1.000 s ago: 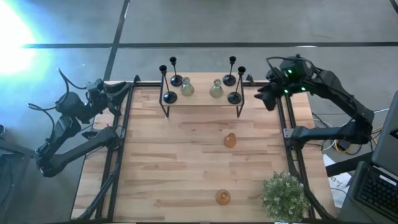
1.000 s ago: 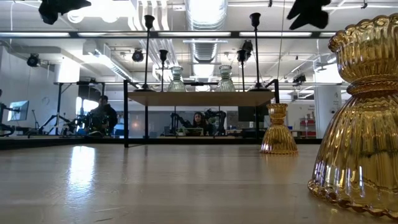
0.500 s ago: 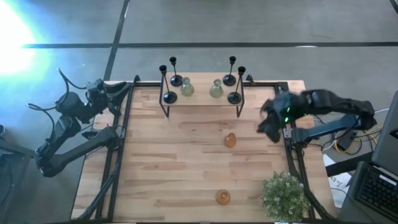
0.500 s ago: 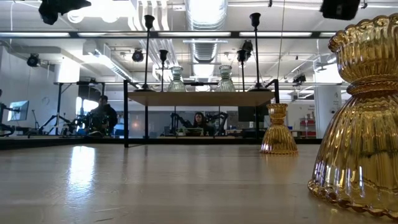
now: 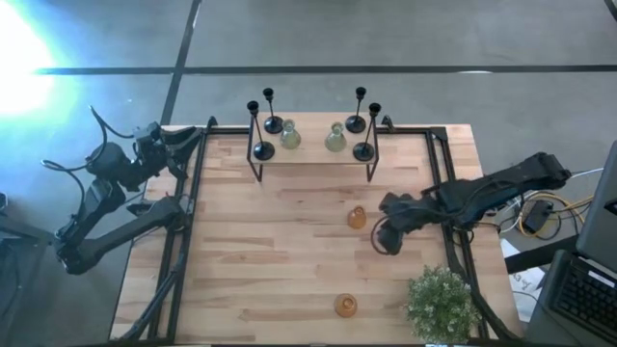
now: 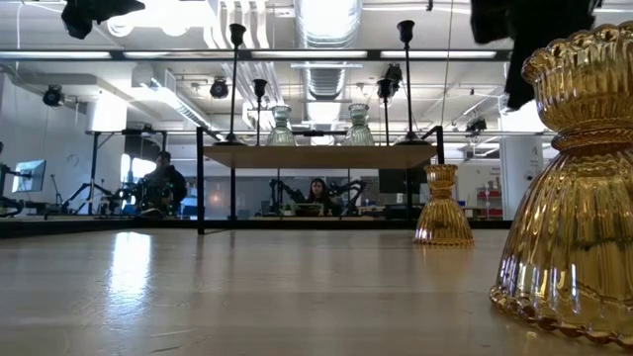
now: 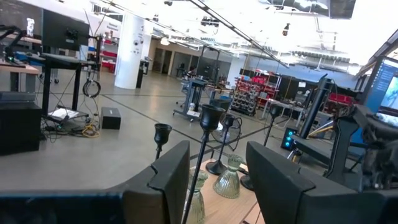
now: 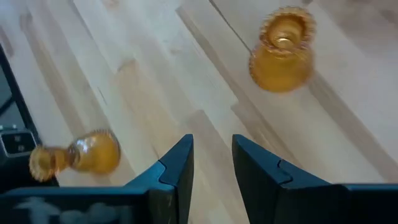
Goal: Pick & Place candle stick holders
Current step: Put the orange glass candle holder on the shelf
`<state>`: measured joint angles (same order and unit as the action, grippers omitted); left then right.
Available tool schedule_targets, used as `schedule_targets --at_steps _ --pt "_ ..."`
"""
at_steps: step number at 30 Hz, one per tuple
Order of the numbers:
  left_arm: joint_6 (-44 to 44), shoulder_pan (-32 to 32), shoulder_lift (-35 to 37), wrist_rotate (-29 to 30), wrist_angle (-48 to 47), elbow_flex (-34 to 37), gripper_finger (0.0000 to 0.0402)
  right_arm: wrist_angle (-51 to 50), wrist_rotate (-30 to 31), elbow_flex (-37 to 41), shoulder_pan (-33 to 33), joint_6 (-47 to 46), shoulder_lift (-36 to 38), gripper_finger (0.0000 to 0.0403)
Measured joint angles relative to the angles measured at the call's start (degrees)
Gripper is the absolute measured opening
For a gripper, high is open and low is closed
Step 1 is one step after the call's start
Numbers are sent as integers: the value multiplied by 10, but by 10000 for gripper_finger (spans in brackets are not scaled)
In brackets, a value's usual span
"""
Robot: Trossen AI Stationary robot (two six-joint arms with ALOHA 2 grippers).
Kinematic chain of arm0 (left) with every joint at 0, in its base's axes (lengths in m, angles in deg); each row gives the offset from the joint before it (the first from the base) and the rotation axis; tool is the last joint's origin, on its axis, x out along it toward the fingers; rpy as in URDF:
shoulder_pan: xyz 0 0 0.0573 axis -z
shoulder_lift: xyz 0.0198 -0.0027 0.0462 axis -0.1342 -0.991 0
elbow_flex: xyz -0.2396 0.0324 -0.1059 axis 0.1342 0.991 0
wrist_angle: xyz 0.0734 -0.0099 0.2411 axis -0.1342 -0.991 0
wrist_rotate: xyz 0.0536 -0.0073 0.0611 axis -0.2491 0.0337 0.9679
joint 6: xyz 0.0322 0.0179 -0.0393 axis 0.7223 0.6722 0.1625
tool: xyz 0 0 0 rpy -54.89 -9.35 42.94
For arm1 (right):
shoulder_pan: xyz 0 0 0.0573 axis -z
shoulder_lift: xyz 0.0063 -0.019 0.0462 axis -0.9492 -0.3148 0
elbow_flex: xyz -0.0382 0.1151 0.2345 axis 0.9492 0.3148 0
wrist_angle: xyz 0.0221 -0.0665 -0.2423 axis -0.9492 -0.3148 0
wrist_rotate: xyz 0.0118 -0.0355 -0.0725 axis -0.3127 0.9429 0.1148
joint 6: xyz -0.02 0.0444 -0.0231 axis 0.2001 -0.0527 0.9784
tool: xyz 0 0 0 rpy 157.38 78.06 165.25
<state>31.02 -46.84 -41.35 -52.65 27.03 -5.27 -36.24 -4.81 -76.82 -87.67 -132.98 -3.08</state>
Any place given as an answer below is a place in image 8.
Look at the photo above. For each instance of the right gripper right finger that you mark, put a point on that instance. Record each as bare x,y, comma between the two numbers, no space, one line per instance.
264,193

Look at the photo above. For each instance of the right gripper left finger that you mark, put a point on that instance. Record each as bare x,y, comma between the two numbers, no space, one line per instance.
174,186

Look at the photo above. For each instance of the amber ribbed glass candle holder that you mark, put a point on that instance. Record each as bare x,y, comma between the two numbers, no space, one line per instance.
96,152
280,71

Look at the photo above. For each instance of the silver-framed table camera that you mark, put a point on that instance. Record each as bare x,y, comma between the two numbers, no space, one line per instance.
18,143

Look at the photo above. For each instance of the black metal table frame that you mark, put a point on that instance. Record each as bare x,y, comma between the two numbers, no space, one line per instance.
21,104

